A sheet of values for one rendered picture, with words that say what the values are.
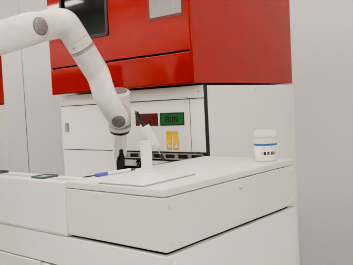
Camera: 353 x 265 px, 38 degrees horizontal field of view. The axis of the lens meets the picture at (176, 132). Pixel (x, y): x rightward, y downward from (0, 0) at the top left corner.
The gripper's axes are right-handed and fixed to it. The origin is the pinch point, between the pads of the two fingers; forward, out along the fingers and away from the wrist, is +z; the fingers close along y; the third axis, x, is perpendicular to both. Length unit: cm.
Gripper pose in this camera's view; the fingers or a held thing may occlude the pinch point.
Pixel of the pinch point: (120, 164)
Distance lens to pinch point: 202.8
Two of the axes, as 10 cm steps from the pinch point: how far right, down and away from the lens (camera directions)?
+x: 9.8, -0.6, 1.7
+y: 1.8, 4.6, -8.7
